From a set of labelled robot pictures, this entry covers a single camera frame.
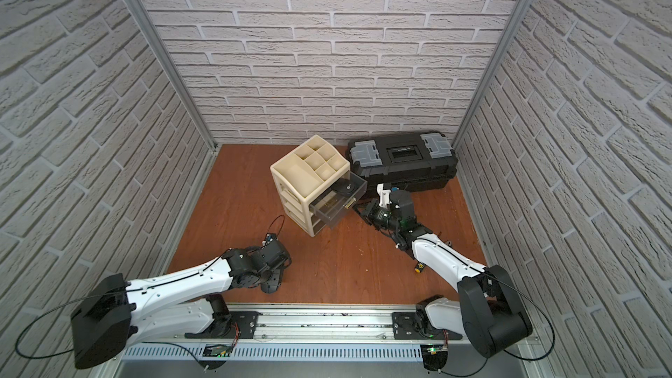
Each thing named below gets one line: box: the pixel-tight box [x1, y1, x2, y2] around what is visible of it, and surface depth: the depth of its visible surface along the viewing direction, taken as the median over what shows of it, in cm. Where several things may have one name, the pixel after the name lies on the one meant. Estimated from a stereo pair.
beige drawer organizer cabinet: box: [270, 134, 351, 238], surface depth 82 cm
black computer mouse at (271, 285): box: [260, 273, 281, 294], surface depth 75 cm
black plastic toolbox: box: [345, 131, 459, 191], surface depth 96 cm
